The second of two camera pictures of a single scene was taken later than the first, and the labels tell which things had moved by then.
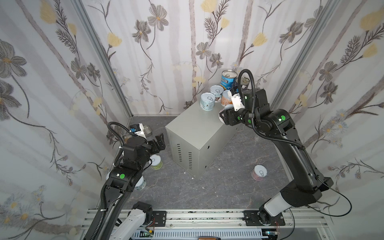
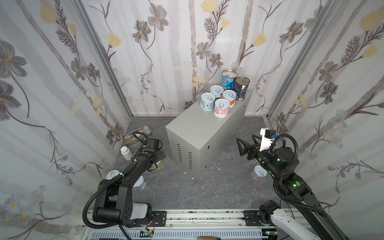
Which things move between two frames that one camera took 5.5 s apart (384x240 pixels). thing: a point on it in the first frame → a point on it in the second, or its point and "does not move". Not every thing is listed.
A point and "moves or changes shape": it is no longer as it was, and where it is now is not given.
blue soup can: [228, 76] does not move
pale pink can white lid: [258, 172] does not move
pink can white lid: [226, 107] moves or changes shape
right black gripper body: [229, 117] → [252, 148]
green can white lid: [157, 163] does not move
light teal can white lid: [207, 101] does not move
